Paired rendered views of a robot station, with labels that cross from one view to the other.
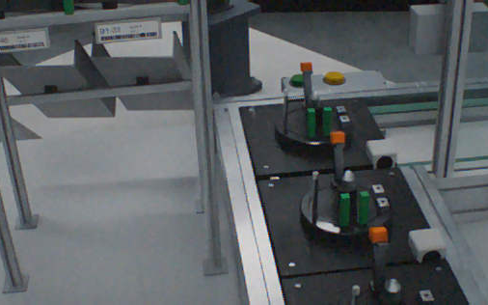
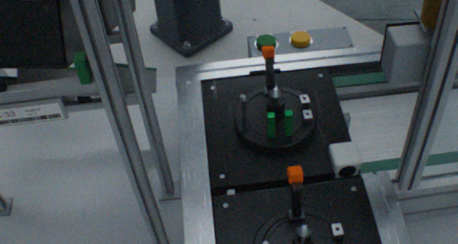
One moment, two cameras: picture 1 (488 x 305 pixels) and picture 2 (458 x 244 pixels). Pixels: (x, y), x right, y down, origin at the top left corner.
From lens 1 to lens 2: 61 cm
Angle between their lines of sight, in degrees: 16
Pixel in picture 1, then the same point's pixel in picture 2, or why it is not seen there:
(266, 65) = not seen: outside the picture
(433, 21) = (413, 51)
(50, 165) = (28, 131)
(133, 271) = not seen: outside the picture
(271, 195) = (225, 220)
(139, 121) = not seen: hidden behind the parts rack
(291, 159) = (250, 164)
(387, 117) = (352, 89)
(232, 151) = (191, 144)
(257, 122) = (217, 105)
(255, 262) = not seen: outside the picture
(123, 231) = (89, 222)
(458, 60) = (439, 93)
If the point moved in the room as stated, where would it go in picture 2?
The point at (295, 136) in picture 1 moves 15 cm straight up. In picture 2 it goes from (255, 136) to (251, 69)
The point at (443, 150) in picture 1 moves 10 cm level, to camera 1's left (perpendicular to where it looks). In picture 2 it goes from (410, 170) to (345, 174)
